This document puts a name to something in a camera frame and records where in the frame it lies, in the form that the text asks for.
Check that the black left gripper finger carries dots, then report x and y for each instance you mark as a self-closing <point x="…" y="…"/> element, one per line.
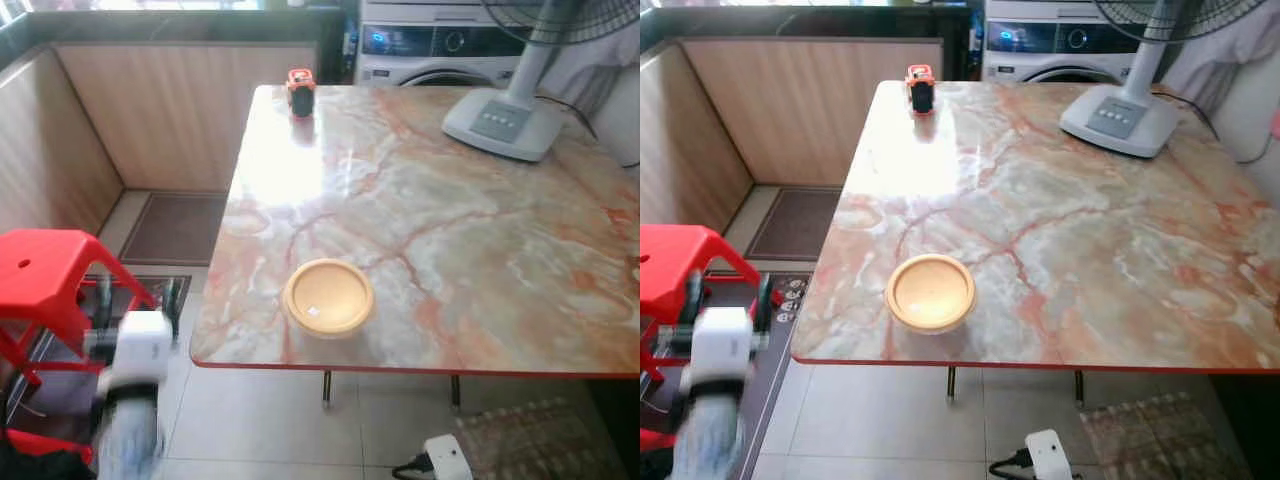
<point x="766" y="300"/>
<point x="692" y="300"/>
<point x="104" y="305"/>
<point x="174" y="300"/>

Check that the orange lidded plastic container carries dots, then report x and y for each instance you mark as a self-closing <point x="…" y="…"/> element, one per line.
<point x="931" y="292"/>
<point x="328" y="297"/>

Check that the red plastic stool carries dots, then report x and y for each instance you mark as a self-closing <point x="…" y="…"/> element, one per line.
<point x="50" y="265"/>
<point x="675" y="260"/>

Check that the plain brown door mat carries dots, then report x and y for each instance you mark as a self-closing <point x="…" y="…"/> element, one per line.
<point x="795" y="225"/>
<point x="175" y="230"/>

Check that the metal table leg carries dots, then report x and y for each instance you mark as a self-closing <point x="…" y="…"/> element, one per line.
<point x="1079" y="388"/>
<point x="327" y="390"/>
<point x="951" y="384"/>
<point x="455" y="393"/>

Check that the brown patterned rug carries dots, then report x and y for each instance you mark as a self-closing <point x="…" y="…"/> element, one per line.
<point x="530" y="445"/>
<point x="1160" y="440"/>

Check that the wooden counter dark top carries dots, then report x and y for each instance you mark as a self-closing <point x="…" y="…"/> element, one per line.
<point x="810" y="110"/>
<point x="180" y="110"/>

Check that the red black tape measure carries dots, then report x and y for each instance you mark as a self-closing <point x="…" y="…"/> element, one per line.
<point x="300" y="95"/>
<point x="920" y="90"/>

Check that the grey hanging cloth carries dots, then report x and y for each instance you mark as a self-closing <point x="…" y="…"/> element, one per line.
<point x="1220" y="50"/>
<point x="600" y="60"/>

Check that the grey standing fan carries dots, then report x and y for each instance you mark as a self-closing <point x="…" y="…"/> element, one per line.
<point x="1118" y="118"/>
<point x="505" y="120"/>

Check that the white washing machine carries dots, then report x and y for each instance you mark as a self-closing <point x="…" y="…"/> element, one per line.
<point x="410" y="45"/>
<point x="1040" y="40"/>

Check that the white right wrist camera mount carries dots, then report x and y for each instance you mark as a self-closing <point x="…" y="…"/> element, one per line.
<point x="1048" y="455"/>
<point x="448" y="458"/>

